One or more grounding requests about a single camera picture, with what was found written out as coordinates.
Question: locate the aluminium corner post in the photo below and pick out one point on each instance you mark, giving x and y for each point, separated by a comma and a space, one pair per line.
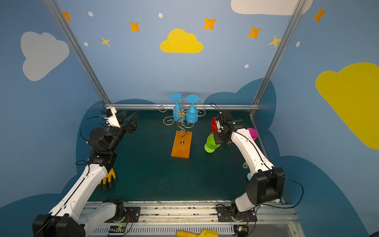
280, 49
58, 15

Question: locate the yellow black work glove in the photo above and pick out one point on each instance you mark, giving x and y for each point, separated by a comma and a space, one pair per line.
109, 181

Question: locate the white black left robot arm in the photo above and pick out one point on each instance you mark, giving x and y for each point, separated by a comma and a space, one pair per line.
64, 219

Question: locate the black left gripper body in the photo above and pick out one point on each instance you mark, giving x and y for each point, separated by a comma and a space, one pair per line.
125, 125

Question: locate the gold wire glass rack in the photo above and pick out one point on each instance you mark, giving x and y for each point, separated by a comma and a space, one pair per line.
181, 125

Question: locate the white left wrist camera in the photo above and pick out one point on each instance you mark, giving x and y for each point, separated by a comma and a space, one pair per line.
109, 114

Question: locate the pink wine glass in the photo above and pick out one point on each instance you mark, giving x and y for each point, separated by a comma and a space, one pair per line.
253, 133

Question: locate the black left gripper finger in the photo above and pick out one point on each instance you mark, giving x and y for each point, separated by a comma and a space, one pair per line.
121, 117
131, 123

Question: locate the aluminium left corner post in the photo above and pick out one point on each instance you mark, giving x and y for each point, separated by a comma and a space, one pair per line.
58, 15

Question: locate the red wine glass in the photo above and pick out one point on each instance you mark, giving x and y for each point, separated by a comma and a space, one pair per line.
214, 124

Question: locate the aluminium front base rails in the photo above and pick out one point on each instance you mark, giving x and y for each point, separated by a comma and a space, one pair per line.
166, 218

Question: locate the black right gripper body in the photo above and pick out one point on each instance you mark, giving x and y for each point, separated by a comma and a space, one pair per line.
220, 138

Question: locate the aluminium right corner post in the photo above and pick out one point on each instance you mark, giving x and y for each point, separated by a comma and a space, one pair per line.
280, 49

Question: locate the orange wooden rack base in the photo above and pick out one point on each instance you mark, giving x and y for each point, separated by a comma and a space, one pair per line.
181, 145

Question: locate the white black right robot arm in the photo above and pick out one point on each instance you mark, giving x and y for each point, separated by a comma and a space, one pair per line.
267, 181

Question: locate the blue wine glass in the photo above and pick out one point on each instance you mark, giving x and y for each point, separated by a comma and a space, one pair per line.
178, 112
192, 112

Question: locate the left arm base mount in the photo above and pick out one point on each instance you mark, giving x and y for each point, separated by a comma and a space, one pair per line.
123, 213

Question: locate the green wine glass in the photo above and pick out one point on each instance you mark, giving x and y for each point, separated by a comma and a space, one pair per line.
210, 145

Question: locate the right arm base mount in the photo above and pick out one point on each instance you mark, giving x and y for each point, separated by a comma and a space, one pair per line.
231, 214

